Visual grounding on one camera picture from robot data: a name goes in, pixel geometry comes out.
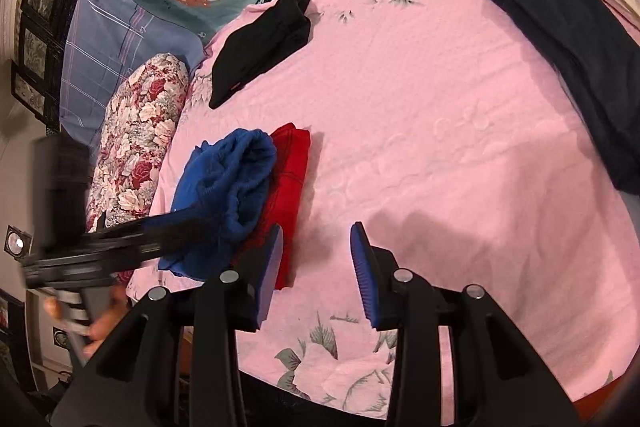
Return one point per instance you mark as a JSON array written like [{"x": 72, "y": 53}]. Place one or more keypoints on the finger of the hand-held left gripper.
[{"x": 165, "y": 227}]

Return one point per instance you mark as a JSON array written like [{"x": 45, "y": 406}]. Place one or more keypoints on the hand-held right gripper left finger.
[{"x": 267, "y": 279}]

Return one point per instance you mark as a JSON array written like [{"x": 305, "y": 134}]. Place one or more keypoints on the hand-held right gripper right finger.
[{"x": 362, "y": 279}]

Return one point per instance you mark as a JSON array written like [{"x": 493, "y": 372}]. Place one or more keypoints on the blue pants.
[{"x": 225, "y": 177}]

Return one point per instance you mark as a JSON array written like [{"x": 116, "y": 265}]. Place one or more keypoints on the red pants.
[{"x": 290, "y": 177}]

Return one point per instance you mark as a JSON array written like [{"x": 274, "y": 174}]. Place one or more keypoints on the black pants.
[{"x": 255, "y": 47}]

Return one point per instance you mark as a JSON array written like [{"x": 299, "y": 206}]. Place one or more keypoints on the navy pants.
[{"x": 550, "y": 17}]

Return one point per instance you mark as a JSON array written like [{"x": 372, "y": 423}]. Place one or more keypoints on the person's left hand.
[{"x": 105, "y": 329}]

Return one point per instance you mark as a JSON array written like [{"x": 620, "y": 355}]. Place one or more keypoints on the small square framed ornament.
[{"x": 18, "y": 242}]

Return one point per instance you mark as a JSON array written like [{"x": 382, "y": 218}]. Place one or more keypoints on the red floral folded quilt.
[{"x": 135, "y": 132}]

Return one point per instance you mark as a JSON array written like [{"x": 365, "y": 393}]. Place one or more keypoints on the pink floral bed sheet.
[{"x": 425, "y": 132}]

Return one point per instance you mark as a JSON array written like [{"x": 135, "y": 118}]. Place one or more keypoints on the blue plaid pillow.
[{"x": 110, "y": 42}]

